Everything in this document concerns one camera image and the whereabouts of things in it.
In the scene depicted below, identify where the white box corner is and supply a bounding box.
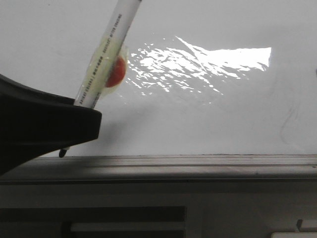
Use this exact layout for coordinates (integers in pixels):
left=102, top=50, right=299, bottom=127
left=270, top=232, right=317, bottom=238

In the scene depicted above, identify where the white black-tipped marker pen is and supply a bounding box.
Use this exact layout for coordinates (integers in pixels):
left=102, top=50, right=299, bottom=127
left=58, top=0, right=142, bottom=158

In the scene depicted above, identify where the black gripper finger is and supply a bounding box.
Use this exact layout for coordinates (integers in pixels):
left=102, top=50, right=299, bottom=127
left=0, top=75, right=102, bottom=175

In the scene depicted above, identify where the white slotted base panel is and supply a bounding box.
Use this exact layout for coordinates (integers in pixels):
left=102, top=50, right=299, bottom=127
left=0, top=180, right=317, bottom=238

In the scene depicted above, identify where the red round magnet with tape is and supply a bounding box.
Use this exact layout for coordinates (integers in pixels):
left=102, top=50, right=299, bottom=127
left=81, top=44, right=128, bottom=98

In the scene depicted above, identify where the aluminium whiteboard frame rail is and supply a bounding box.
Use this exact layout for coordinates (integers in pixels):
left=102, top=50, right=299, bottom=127
left=0, top=154, right=317, bottom=184

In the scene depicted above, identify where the white whiteboard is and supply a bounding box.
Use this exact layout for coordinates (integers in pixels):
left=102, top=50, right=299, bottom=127
left=0, top=0, right=317, bottom=156

